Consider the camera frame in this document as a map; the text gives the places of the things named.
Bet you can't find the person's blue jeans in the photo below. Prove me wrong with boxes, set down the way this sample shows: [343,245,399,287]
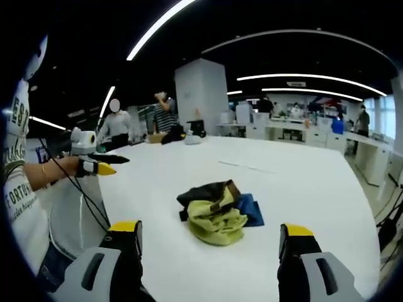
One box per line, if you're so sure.
[37,240,69,294]

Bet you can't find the white counter with cabinets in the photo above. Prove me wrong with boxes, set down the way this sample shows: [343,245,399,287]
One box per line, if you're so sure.
[215,111,397,186]

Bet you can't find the black bag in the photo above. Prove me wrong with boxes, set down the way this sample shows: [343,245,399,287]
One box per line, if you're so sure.
[160,124,187,146]

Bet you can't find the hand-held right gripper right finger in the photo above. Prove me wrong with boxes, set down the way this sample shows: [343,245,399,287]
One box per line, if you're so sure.
[276,223,368,302]

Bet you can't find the blue cloth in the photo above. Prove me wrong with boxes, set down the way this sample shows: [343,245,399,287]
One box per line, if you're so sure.
[236,193,266,228]

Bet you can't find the white square pillar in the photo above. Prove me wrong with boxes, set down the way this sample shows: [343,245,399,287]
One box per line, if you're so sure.
[174,57,230,137]

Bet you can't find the black device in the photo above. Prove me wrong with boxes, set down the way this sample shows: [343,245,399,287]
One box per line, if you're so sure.
[186,119,208,138]

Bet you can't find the long ceiling light strip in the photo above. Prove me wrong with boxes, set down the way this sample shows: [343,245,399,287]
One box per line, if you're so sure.
[236,73,387,97]
[125,0,198,62]
[261,87,364,103]

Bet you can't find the person's left hand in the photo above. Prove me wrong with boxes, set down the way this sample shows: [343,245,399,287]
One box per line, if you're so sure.
[59,155,81,179]

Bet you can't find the cardboard box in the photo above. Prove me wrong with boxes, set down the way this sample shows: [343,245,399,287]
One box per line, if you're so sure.
[145,133,168,145]

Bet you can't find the person's head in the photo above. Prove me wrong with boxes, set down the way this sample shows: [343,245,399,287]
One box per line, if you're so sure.
[23,33,49,82]

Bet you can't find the yellow-green and dark garment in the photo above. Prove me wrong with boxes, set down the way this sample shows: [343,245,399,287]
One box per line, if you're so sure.
[176,179,248,247]

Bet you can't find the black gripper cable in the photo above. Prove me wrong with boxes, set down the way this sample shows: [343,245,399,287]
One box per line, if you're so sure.
[38,137,110,234]

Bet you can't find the blue container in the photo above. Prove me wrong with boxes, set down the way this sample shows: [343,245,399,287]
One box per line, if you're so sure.
[330,118,346,135]

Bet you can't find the operator in white t-shirt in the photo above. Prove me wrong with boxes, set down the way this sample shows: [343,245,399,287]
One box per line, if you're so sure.
[2,77,53,276]

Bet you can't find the black tripod stand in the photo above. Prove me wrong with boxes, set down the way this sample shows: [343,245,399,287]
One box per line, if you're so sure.
[373,184,403,262]

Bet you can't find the grey cloth bundle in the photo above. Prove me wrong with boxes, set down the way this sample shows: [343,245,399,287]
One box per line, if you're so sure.
[183,130,203,146]

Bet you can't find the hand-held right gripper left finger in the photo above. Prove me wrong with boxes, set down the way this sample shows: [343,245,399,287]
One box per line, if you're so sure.
[52,220,157,302]

